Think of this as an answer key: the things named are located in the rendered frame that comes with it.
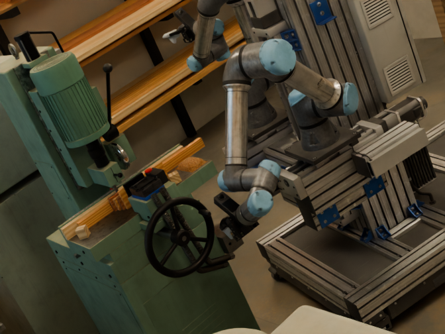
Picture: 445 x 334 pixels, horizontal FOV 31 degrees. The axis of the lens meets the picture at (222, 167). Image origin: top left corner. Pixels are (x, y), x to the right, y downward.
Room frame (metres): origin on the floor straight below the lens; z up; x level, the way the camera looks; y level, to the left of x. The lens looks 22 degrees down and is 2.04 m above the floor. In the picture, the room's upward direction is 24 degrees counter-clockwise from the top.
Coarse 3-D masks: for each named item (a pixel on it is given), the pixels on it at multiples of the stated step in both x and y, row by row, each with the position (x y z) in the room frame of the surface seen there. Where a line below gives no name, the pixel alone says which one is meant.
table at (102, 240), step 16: (208, 160) 2.88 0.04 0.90; (192, 176) 2.81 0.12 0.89; (208, 176) 2.84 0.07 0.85; (96, 224) 2.76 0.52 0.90; (112, 224) 2.70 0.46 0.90; (128, 224) 2.66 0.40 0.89; (144, 224) 2.64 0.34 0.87; (160, 224) 2.61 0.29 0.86; (80, 240) 2.68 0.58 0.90; (96, 240) 2.62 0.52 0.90; (112, 240) 2.62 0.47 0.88; (96, 256) 2.58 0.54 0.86
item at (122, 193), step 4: (156, 164) 2.86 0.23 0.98; (160, 164) 2.86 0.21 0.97; (160, 168) 2.86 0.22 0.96; (164, 168) 2.87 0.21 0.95; (144, 172) 2.84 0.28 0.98; (144, 176) 2.82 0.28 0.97; (120, 192) 2.76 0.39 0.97; (124, 192) 2.77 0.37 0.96; (120, 196) 2.77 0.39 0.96; (124, 196) 2.77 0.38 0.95; (124, 200) 2.77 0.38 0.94; (124, 204) 2.77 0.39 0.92; (128, 204) 2.77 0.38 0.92; (128, 208) 2.77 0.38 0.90
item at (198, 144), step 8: (192, 144) 3.02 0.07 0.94; (200, 144) 3.03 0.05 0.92; (184, 152) 2.99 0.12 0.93; (192, 152) 3.01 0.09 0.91; (168, 160) 2.96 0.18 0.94; (176, 160) 2.97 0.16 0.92; (168, 168) 2.95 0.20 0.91; (104, 208) 2.80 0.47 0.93; (112, 208) 2.81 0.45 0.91; (88, 216) 2.76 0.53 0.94; (96, 216) 2.77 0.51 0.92; (104, 216) 2.79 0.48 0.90; (80, 224) 2.74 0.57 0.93; (88, 224) 2.75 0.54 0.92
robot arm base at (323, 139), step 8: (328, 120) 2.77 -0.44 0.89; (304, 128) 2.76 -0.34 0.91; (312, 128) 2.74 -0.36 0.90; (320, 128) 2.74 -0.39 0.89; (328, 128) 2.74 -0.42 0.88; (336, 128) 2.78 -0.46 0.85; (304, 136) 2.76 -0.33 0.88; (312, 136) 2.74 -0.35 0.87; (320, 136) 2.73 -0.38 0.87; (328, 136) 2.73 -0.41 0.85; (336, 136) 2.74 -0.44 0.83; (304, 144) 2.77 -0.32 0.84; (312, 144) 2.74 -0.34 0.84; (320, 144) 2.72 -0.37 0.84; (328, 144) 2.72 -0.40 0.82
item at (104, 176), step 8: (88, 168) 2.89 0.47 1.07; (96, 168) 2.85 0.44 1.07; (104, 168) 2.81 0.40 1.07; (112, 168) 2.80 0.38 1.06; (120, 168) 2.82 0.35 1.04; (96, 176) 2.85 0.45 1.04; (104, 176) 2.79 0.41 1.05; (112, 176) 2.80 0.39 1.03; (104, 184) 2.82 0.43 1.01; (112, 184) 2.79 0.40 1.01
